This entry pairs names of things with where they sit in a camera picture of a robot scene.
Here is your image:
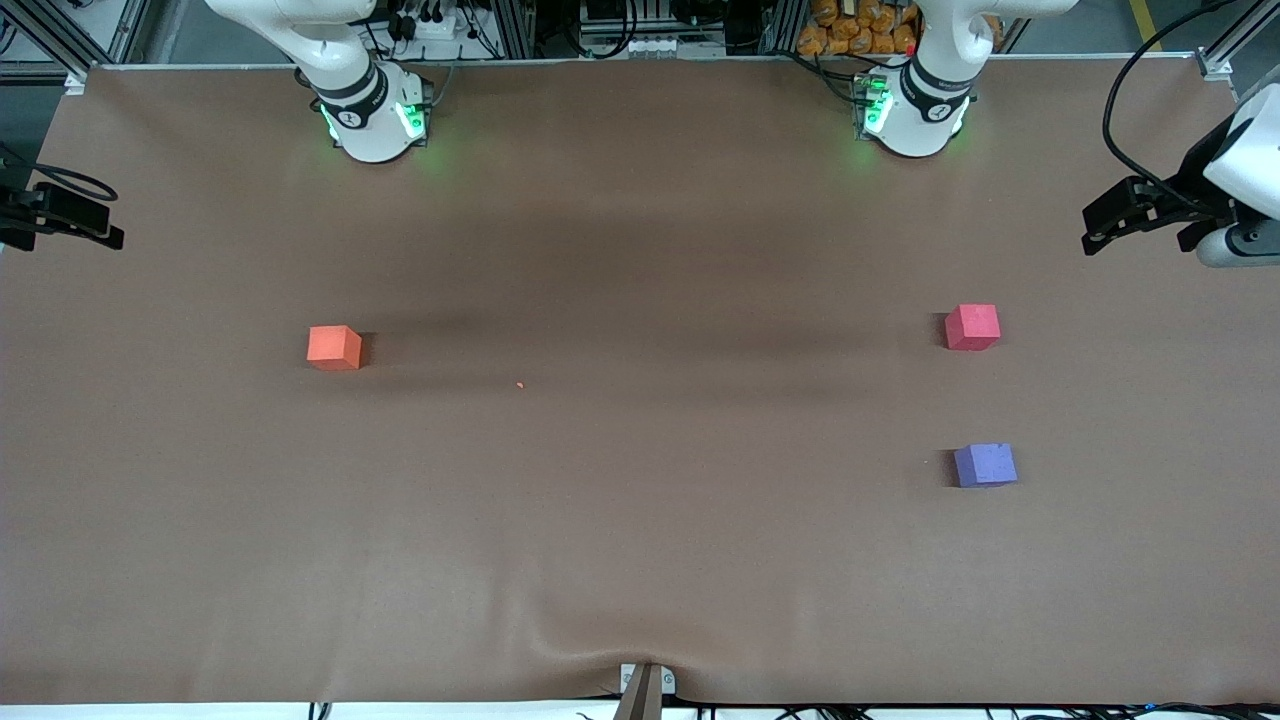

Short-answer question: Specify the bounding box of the aluminium frame profile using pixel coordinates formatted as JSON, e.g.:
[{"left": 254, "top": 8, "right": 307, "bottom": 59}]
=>
[
  {"left": 0, "top": 0, "right": 141, "bottom": 96},
  {"left": 765, "top": 0, "right": 811, "bottom": 56},
  {"left": 1195, "top": 0, "right": 1280, "bottom": 83},
  {"left": 490, "top": 0, "right": 536, "bottom": 59}
]

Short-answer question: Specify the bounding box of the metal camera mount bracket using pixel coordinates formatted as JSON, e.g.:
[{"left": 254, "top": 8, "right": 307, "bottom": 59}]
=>
[{"left": 612, "top": 662, "right": 677, "bottom": 720}]

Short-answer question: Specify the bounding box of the red foam block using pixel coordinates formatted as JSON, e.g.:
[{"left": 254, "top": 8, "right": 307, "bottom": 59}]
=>
[{"left": 944, "top": 304, "right": 1001, "bottom": 352}]

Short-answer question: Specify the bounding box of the purple foam block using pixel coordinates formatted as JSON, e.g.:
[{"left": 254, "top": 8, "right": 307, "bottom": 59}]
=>
[{"left": 953, "top": 443, "right": 1019, "bottom": 489}]

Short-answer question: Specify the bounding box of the black cable bundle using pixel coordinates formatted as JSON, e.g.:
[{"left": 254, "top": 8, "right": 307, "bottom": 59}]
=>
[{"left": 690, "top": 702, "right": 1280, "bottom": 720}]

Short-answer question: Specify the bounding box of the brown table cloth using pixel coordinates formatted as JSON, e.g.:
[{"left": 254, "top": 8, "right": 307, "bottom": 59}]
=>
[{"left": 0, "top": 58, "right": 1280, "bottom": 706}]

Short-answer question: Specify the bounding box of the orange foam block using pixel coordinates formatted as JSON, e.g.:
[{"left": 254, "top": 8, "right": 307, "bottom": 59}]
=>
[{"left": 306, "top": 325, "right": 363, "bottom": 372}]

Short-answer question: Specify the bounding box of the bag of orange items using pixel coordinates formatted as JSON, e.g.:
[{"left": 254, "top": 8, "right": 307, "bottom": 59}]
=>
[{"left": 797, "top": 0, "right": 1003, "bottom": 57}]

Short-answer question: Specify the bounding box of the white power strip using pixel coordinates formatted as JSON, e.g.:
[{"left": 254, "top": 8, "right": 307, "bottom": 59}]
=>
[{"left": 385, "top": 0, "right": 481, "bottom": 41}]

